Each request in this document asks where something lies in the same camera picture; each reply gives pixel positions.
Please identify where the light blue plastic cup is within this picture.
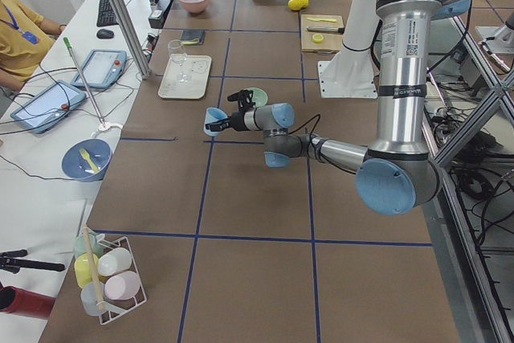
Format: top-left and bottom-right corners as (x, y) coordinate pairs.
(203, 107), (228, 137)

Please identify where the blue bowl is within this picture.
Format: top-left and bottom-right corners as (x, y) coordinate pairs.
(61, 138), (112, 182)

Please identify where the green bowl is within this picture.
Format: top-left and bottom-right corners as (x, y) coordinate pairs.
(247, 87), (268, 108)

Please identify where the metal rod green tip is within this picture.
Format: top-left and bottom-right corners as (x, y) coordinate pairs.
(63, 37), (108, 137)

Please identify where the wooden cutting board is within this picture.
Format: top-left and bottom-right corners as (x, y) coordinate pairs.
(300, 14), (345, 52)

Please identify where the clear wine glass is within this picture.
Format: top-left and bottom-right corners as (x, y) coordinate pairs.
(167, 39), (190, 84)

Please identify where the pink plastic cup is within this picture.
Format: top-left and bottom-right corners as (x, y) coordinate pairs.
(104, 271), (141, 300)

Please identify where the pale blue plastic cup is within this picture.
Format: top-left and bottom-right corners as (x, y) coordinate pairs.
(80, 282), (104, 316)

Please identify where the aluminium frame post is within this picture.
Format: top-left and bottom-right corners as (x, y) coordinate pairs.
(109, 0), (150, 80)

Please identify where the white bear tray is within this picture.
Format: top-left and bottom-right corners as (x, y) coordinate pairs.
(157, 55), (212, 100)

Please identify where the wooden rack handle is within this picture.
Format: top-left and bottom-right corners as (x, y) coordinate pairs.
(82, 225), (107, 314)

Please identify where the white wire cup rack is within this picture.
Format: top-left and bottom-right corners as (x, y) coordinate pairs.
(88, 228), (147, 325)

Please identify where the black tripod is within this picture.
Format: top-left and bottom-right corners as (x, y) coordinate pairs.
(1, 249), (66, 274)

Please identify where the yellow plastic cup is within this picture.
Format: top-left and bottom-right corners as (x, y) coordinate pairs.
(74, 253), (92, 288)

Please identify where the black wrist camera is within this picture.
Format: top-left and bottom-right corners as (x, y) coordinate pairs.
(227, 89), (255, 112)

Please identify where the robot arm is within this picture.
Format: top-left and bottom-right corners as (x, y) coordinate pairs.
(204, 0), (471, 215)

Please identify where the yellow plastic fork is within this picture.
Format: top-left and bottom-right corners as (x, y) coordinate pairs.
(80, 148), (100, 174)

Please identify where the black keyboard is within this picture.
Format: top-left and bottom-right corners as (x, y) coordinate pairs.
(96, 0), (118, 27)

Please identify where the person in yellow shirt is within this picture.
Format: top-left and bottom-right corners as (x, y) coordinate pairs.
(1, 0), (66, 92)

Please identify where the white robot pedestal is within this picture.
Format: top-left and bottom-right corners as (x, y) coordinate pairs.
(318, 0), (379, 99)

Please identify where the white plastic cup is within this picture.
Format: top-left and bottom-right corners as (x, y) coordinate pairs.
(97, 247), (132, 276)

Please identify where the near teach pendant tablet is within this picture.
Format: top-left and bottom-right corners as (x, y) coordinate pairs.
(10, 80), (86, 134)

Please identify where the far teach pendant tablet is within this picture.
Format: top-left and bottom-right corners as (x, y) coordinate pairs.
(81, 49), (128, 90)

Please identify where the red bottle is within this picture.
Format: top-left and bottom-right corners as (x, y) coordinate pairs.
(1, 286), (55, 320)

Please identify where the teach pendant tablet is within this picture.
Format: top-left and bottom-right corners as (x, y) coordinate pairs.
(10, 80), (86, 134)
(81, 49), (128, 90)

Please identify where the yellow plastic knife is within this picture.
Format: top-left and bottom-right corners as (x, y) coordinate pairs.
(306, 17), (338, 23)

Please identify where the green plastic cup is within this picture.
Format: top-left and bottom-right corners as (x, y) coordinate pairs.
(73, 233), (104, 258)

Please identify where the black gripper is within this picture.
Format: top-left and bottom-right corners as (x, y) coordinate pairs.
(205, 112), (246, 133)

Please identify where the black computer mouse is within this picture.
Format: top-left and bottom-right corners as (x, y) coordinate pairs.
(96, 28), (114, 39)

